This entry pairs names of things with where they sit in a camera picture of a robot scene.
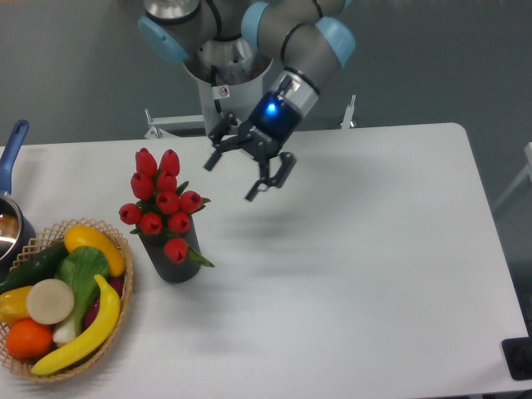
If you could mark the orange fruit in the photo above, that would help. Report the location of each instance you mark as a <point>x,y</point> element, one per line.
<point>28,339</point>

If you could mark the white frame at right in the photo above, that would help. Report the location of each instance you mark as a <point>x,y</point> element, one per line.
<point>516,188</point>

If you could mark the black device at edge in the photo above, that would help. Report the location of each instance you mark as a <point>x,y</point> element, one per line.
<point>517,353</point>

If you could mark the yellow bell pepper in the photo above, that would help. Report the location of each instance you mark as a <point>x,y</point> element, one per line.
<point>13,305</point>

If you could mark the green cucumber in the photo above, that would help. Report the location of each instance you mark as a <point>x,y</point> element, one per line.
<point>41,266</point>

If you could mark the dark red vegetable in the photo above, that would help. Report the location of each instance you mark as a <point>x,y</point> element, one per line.
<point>90,316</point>

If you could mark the beige round disc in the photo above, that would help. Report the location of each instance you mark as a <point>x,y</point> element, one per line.
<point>50,301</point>

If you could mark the woven wicker basket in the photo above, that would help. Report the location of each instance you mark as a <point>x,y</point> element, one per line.
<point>47,238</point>

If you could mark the green bok choy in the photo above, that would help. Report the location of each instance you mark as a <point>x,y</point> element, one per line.
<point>77,271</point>

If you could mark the blue handled saucepan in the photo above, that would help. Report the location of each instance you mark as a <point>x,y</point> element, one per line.
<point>16,230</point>

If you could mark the yellow banana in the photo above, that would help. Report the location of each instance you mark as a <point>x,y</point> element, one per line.
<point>89,340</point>

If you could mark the red tulip bouquet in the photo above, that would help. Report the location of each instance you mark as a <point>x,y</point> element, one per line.
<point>164,208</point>

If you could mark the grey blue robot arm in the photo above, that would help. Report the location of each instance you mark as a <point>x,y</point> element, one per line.
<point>190,22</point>

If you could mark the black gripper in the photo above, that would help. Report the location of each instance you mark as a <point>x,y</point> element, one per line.
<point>262,136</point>

